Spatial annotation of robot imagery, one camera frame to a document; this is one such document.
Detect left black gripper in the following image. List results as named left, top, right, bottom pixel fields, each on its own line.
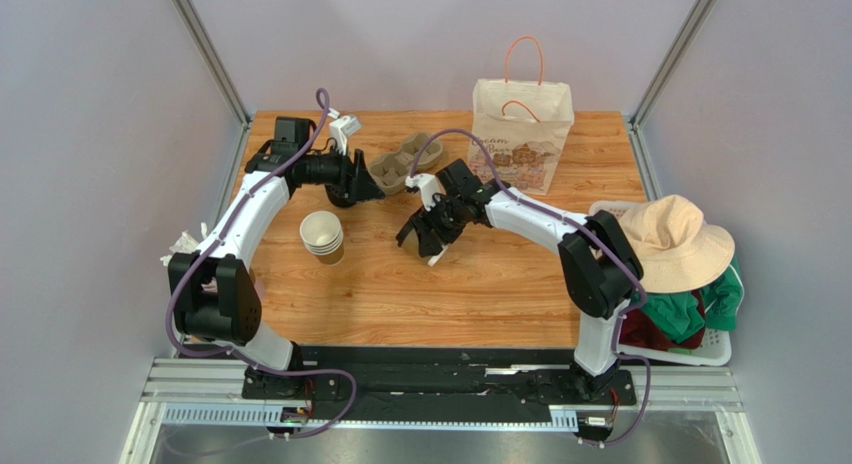
left=298, top=142, right=385, bottom=203

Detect stack of paper cups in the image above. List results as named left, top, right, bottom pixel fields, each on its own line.
left=299, top=211, right=345, bottom=266

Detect paper takeout bag orange handles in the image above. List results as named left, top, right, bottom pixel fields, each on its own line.
left=467, top=35, right=575, bottom=195

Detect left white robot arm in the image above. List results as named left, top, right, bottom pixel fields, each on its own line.
left=166, top=112, right=385, bottom=375

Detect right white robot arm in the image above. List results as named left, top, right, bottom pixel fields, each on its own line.
left=396, top=160, right=643, bottom=402

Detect stack of black lids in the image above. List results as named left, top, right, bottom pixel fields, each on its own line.
left=325, top=185, right=357, bottom=208

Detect pink cup with straws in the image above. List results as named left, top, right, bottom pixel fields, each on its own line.
left=160, top=230, right=266, bottom=301

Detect dark red garment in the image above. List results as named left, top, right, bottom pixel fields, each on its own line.
left=619, top=293, right=706, bottom=350

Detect beige bucket hat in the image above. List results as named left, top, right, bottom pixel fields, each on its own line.
left=618, top=194, right=736, bottom=294

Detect green garment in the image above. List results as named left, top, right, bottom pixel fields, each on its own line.
left=619, top=258, right=745, bottom=352

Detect white plastic basket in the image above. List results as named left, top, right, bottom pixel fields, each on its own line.
left=589, top=200, right=732, bottom=366

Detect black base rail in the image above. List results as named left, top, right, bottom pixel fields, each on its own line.
left=237, top=345, right=638, bottom=424

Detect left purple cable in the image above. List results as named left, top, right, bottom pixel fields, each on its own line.
left=164, top=87, right=358, bottom=439

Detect purple cable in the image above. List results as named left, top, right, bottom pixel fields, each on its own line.
left=164, top=87, right=358, bottom=439
left=407, top=128, right=652, bottom=449

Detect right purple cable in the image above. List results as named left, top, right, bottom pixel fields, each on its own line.
left=407, top=128, right=652, bottom=449

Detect aluminium frame base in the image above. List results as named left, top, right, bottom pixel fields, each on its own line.
left=121, top=347, right=760, bottom=463

